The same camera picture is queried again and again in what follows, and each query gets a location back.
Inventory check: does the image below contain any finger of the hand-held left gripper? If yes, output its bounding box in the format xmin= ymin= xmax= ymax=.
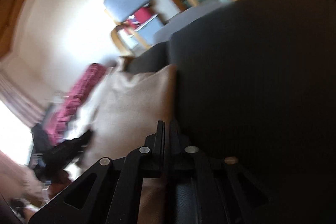
xmin=56 ymin=130 xmax=92 ymax=155

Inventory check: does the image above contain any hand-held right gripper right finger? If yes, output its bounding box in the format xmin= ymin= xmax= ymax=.
xmin=165 ymin=120 xmax=271 ymax=224

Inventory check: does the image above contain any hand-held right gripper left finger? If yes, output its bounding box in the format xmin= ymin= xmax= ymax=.
xmin=28 ymin=120 xmax=166 ymax=224

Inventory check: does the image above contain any beige knit sweater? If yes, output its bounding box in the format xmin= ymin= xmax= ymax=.
xmin=76 ymin=57 xmax=177 ymax=224

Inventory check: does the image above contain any person's left forearm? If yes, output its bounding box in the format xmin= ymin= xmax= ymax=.
xmin=0 ymin=151 xmax=50 ymax=211

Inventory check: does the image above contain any red quilt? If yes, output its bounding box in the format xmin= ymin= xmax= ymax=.
xmin=43 ymin=63 xmax=108 ymax=146

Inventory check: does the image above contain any window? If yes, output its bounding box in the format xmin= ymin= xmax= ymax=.
xmin=0 ymin=101 xmax=34 ymax=164

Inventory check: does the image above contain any patterned curtain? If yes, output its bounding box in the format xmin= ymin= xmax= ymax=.
xmin=0 ymin=67 xmax=48 ymax=130

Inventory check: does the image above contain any black leather ottoman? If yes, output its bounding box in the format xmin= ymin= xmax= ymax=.
xmin=126 ymin=0 xmax=336 ymax=224

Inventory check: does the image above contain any grey plastic storage bin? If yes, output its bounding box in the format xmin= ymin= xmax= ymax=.
xmin=129 ymin=14 xmax=168 ymax=48

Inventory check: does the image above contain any red storage box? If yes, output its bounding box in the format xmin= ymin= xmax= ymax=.
xmin=126 ymin=6 xmax=158 ymax=30

